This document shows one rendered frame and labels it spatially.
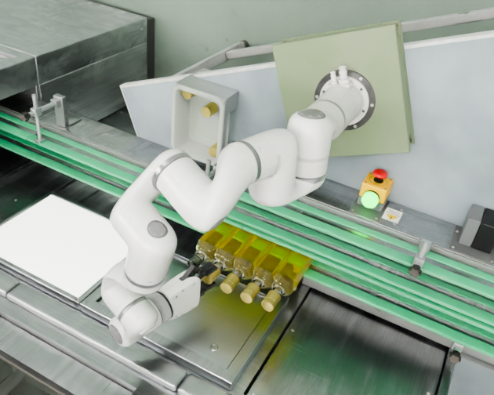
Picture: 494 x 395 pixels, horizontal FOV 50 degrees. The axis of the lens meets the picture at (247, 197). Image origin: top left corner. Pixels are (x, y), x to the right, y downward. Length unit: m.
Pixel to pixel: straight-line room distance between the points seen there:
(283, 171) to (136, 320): 0.44
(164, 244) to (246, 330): 0.56
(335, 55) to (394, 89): 0.16
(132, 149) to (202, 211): 0.90
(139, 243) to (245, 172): 0.23
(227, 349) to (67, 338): 0.41
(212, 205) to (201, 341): 0.58
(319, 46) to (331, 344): 0.78
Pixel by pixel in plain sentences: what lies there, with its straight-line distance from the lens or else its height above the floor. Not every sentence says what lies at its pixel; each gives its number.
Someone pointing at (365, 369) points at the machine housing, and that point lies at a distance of 1.49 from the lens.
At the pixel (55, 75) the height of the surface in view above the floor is 0.67.
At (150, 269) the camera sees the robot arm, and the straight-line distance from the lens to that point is 0.99.
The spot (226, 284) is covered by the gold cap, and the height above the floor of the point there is 1.16.
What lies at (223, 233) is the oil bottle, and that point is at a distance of 1.48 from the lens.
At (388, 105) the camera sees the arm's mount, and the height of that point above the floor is 0.81.
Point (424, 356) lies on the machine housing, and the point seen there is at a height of 0.94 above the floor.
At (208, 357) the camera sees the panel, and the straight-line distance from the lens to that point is 1.38.
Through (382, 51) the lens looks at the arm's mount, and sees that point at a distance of 1.32.
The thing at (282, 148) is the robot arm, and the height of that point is 1.21.
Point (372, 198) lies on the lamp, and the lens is 1.42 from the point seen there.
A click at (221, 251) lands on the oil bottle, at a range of 1.43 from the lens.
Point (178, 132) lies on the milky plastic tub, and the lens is 1.65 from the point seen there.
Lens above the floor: 2.04
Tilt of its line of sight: 49 degrees down
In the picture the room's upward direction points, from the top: 135 degrees counter-clockwise
